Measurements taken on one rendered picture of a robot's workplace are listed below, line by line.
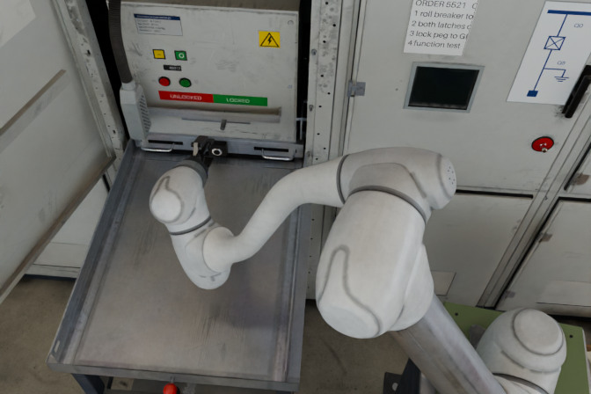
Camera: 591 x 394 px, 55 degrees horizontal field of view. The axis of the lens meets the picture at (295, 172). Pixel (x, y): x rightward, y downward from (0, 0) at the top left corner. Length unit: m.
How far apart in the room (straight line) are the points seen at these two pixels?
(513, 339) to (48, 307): 1.94
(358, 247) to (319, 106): 0.85
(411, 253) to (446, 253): 1.32
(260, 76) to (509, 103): 0.68
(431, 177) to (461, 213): 1.08
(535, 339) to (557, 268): 1.01
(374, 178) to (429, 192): 0.09
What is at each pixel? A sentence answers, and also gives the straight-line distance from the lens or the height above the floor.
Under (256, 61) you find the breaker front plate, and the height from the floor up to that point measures 1.23.
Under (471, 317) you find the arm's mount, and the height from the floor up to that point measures 0.83.
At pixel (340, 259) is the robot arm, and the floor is 1.52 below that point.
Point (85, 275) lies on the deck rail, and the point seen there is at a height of 0.88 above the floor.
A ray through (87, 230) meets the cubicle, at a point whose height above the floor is 0.43.
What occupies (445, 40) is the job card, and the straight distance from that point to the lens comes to 1.45.
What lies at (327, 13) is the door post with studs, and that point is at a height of 1.42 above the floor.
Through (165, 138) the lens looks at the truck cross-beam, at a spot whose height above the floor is 0.91.
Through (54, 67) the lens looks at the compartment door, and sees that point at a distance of 1.62.
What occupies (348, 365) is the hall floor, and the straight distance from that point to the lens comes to 2.39.
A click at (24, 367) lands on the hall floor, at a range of 2.59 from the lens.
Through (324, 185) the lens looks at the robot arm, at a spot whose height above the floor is 1.44.
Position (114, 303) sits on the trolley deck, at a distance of 1.60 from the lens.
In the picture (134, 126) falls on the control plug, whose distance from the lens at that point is 1.68.
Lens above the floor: 2.20
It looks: 49 degrees down
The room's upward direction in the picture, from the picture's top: 1 degrees clockwise
